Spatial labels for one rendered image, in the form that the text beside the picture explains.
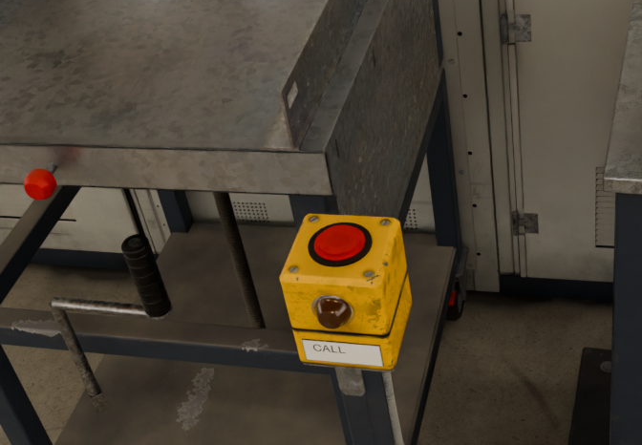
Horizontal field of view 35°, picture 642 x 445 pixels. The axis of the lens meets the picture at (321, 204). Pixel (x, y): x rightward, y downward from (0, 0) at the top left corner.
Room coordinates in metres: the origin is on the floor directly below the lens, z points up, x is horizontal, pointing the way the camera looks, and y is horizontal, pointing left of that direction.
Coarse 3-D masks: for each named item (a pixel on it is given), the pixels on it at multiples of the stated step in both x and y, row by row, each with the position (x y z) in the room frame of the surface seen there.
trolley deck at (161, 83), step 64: (0, 0) 1.30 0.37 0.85; (64, 0) 1.26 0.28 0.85; (128, 0) 1.22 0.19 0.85; (192, 0) 1.18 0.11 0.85; (256, 0) 1.14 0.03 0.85; (320, 0) 1.11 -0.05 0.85; (384, 0) 1.08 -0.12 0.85; (0, 64) 1.12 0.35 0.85; (64, 64) 1.08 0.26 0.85; (128, 64) 1.05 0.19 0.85; (192, 64) 1.02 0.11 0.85; (256, 64) 0.99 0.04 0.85; (384, 64) 1.02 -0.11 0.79; (0, 128) 0.97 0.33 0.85; (64, 128) 0.94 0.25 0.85; (128, 128) 0.91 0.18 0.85; (192, 128) 0.89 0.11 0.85; (256, 128) 0.86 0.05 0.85; (320, 128) 0.84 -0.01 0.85; (256, 192) 0.83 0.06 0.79; (320, 192) 0.80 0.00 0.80
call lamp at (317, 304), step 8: (320, 296) 0.56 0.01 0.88; (328, 296) 0.56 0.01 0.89; (336, 296) 0.55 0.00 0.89; (312, 304) 0.56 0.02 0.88; (320, 304) 0.55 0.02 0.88; (328, 304) 0.55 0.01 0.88; (336, 304) 0.55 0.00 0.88; (344, 304) 0.55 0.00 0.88; (312, 312) 0.56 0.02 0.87; (320, 312) 0.55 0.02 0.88; (328, 312) 0.55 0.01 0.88; (336, 312) 0.54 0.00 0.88; (344, 312) 0.55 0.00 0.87; (352, 312) 0.55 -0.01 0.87; (320, 320) 0.55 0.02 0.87; (328, 320) 0.54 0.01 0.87; (336, 320) 0.54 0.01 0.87; (344, 320) 0.54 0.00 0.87; (352, 320) 0.55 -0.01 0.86
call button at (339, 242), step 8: (344, 224) 0.61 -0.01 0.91; (328, 232) 0.60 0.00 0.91; (336, 232) 0.60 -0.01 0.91; (344, 232) 0.60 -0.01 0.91; (352, 232) 0.60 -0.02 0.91; (360, 232) 0.60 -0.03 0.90; (320, 240) 0.60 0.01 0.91; (328, 240) 0.60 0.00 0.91; (336, 240) 0.59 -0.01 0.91; (344, 240) 0.59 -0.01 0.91; (352, 240) 0.59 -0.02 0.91; (360, 240) 0.59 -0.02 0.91; (320, 248) 0.59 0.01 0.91; (328, 248) 0.59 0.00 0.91; (336, 248) 0.58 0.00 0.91; (344, 248) 0.58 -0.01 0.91; (352, 248) 0.58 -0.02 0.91; (360, 248) 0.58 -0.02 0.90; (320, 256) 0.58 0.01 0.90; (328, 256) 0.58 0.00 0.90; (336, 256) 0.58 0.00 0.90; (344, 256) 0.58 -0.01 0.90; (352, 256) 0.58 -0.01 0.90
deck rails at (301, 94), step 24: (336, 0) 1.00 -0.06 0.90; (360, 0) 1.08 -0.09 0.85; (336, 24) 0.98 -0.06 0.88; (312, 48) 0.90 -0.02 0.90; (336, 48) 0.97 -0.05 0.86; (312, 72) 0.89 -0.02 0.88; (288, 96) 0.90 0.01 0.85; (312, 96) 0.88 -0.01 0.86; (288, 120) 0.81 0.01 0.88; (264, 144) 0.82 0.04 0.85; (288, 144) 0.82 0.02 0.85
